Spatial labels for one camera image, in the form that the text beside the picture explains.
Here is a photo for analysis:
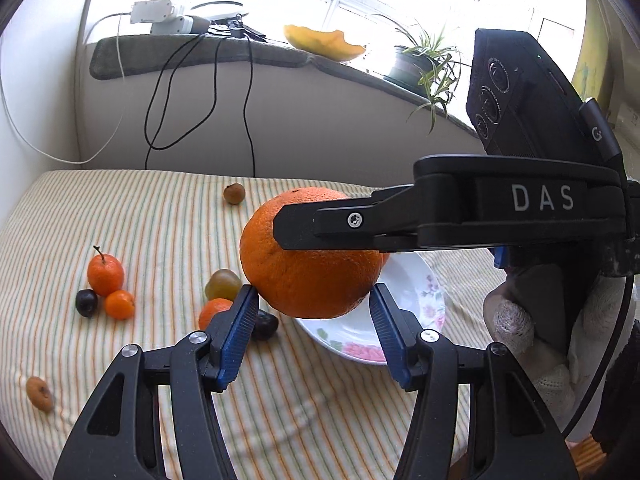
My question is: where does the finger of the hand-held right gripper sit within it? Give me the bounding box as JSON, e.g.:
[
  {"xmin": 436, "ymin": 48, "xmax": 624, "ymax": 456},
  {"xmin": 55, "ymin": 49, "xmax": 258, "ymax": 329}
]
[{"xmin": 274, "ymin": 185, "xmax": 418, "ymax": 253}]

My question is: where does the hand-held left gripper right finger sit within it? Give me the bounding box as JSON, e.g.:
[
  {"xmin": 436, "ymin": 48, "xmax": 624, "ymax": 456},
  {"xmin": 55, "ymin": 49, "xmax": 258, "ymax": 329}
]
[{"xmin": 370, "ymin": 284, "xmax": 581, "ymax": 480}]

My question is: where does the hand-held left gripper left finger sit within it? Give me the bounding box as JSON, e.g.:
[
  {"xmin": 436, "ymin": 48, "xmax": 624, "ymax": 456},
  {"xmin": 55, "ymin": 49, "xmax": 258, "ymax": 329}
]
[{"xmin": 50, "ymin": 284, "xmax": 261, "ymax": 480}]

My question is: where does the dark plum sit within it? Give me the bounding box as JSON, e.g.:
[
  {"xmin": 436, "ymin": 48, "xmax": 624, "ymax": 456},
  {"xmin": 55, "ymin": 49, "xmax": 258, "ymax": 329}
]
[
  {"xmin": 75, "ymin": 289, "xmax": 99, "ymax": 317},
  {"xmin": 250, "ymin": 310, "xmax": 279, "ymax": 341}
]

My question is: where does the green-brown kiwi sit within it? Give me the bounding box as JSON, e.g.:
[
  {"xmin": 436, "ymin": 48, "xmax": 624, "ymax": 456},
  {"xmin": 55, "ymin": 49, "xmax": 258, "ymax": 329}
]
[{"xmin": 204, "ymin": 269, "xmax": 243, "ymax": 302}]

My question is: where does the white floral plate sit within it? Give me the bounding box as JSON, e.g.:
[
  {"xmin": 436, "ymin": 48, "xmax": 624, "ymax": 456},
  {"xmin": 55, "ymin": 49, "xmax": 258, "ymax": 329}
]
[{"xmin": 292, "ymin": 250, "xmax": 446, "ymax": 365}]

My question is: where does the small kumquat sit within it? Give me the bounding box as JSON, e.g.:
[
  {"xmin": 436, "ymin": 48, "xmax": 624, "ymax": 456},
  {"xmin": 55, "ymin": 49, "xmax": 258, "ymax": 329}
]
[{"xmin": 104, "ymin": 290, "xmax": 136, "ymax": 321}]

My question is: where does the mandarin with stem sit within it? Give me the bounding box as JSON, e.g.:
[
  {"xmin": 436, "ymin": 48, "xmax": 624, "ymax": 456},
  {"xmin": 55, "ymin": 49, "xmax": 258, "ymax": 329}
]
[{"xmin": 87, "ymin": 246, "xmax": 125, "ymax": 297}]

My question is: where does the small brownish orange fruit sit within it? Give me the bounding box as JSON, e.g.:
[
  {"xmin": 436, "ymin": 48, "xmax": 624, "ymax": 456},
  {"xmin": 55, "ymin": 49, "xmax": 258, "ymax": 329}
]
[{"xmin": 26, "ymin": 376, "xmax": 55, "ymax": 413}]

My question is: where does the person's right hand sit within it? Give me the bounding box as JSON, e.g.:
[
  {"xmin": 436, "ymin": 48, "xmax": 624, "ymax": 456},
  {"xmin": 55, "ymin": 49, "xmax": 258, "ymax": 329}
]
[{"xmin": 482, "ymin": 275, "xmax": 635, "ymax": 411}]

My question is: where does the striped tablecloth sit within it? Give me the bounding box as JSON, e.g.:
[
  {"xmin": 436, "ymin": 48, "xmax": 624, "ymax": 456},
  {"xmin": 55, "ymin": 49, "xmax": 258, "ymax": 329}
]
[{"xmin": 0, "ymin": 169, "xmax": 506, "ymax": 480}]

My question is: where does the potted spider plant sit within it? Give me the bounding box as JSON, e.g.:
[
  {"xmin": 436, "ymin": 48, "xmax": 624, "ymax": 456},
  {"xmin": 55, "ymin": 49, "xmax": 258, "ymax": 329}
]
[{"xmin": 382, "ymin": 15, "xmax": 463, "ymax": 133}]

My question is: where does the yellow bowl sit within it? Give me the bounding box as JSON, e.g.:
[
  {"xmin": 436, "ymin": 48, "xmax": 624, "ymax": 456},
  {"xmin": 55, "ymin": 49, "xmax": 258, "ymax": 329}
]
[{"xmin": 284, "ymin": 24, "xmax": 367, "ymax": 63}]

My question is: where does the grey stone windowsill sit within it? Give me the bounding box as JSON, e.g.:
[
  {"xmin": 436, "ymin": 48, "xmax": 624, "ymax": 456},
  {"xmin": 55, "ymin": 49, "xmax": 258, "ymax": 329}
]
[{"xmin": 90, "ymin": 35, "xmax": 481, "ymax": 136}]

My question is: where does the yellow green wall poster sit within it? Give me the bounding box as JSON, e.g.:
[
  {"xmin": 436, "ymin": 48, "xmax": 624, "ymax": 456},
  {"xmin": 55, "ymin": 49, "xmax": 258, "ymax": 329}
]
[{"xmin": 572, "ymin": 0, "xmax": 617, "ymax": 111}]

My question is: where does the straight black cable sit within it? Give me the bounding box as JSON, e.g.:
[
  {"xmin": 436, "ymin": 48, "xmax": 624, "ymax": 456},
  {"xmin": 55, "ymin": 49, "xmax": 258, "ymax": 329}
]
[{"xmin": 242, "ymin": 35, "xmax": 257, "ymax": 177}]

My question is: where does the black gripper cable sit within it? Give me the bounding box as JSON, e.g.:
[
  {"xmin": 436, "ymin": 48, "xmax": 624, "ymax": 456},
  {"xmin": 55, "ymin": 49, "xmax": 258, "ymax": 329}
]
[{"xmin": 564, "ymin": 275, "xmax": 635, "ymax": 436}]

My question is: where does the black mount clamp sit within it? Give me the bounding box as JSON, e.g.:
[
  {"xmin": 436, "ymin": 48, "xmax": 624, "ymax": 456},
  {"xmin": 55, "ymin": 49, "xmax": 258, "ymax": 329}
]
[{"xmin": 207, "ymin": 17, "xmax": 267, "ymax": 43}]

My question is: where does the looped black cable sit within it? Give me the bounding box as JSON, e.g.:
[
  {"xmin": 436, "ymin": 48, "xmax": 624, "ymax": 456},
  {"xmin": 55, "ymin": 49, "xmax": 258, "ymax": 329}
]
[{"xmin": 144, "ymin": 34, "xmax": 222, "ymax": 171}]

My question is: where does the white cable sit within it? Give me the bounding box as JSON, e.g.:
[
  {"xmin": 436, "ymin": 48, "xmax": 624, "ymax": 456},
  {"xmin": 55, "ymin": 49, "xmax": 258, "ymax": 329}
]
[{"xmin": 0, "ymin": 10, "xmax": 133, "ymax": 165}]

